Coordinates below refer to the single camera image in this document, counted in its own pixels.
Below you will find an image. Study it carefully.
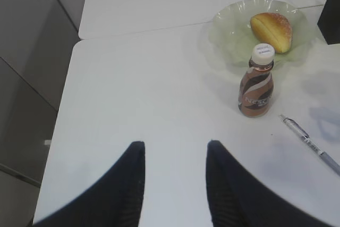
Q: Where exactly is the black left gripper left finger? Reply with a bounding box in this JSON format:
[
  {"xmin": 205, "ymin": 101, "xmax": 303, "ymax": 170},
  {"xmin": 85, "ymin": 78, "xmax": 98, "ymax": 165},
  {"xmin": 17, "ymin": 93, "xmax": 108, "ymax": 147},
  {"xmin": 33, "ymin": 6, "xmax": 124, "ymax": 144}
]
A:
[{"xmin": 35, "ymin": 141, "xmax": 146, "ymax": 226}]

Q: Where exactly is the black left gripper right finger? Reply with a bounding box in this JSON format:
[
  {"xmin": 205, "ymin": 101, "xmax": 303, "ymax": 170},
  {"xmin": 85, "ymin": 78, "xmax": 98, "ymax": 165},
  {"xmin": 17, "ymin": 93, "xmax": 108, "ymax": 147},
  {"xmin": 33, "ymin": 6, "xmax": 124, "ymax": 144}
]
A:
[{"xmin": 206, "ymin": 140, "xmax": 327, "ymax": 226}]

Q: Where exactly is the grey grip ballpoint pen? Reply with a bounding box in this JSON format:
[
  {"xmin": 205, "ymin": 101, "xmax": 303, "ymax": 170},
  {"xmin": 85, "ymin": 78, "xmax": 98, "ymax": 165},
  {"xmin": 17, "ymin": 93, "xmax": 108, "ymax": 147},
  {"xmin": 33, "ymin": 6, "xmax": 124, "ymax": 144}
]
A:
[{"xmin": 279, "ymin": 114, "xmax": 339, "ymax": 175}]

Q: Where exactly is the brown Nescafe coffee bottle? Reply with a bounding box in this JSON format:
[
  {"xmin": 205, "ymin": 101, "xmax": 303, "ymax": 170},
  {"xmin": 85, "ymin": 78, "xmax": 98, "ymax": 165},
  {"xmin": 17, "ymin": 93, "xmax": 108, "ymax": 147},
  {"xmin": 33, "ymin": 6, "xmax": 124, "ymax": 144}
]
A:
[{"xmin": 238, "ymin": 44, "xmax": 275, "ymax": 117}]

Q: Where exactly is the sugared bread roll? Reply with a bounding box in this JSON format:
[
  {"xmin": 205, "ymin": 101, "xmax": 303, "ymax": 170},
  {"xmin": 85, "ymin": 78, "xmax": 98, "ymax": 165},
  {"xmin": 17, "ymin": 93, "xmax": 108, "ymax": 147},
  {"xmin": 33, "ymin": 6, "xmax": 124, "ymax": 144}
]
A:
[{"xmin": 250, "ymin": 12, "xmax": 293, "ymax": 54}]

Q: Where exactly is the green wavy glass plate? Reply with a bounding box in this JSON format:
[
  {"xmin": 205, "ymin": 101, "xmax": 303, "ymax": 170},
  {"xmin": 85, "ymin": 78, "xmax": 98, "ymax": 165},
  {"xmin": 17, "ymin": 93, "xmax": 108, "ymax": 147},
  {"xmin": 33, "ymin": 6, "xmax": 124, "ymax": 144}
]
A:
[{"xmin": 203, "ymin": 0, "xmax": 315, "ymax": 73}]

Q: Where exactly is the black mesh pen holder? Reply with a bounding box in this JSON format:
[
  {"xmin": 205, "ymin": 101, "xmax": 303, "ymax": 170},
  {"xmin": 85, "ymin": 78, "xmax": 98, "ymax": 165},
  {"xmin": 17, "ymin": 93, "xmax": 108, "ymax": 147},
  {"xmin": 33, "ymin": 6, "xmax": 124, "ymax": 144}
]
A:
[{"xmin": 317, "ymin": 0, "xmax": 340, "ymax": 45}]

